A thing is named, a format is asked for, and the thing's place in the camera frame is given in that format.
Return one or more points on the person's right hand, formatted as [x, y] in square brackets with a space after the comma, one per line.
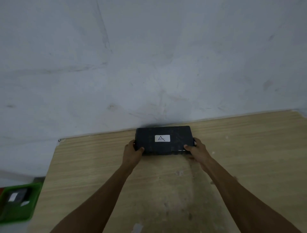
[199, 153]

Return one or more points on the person's right forearm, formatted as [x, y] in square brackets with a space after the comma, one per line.
[242, 199]

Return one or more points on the person's left forearm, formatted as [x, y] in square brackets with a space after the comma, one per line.
[96, 204]

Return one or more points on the black box with white label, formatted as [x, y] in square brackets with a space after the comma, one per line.
[165, 140]

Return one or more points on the person's left thumb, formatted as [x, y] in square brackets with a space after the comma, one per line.
[139, 150]

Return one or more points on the person's left hand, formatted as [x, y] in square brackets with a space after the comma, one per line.
[131, 153]

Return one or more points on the green plastic bin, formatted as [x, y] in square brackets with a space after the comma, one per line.
[18, 202]

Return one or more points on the grey box with white label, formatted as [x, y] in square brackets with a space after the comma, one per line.
[16, 196]

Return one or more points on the person's right thumb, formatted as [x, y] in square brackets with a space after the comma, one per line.
[189, 148]

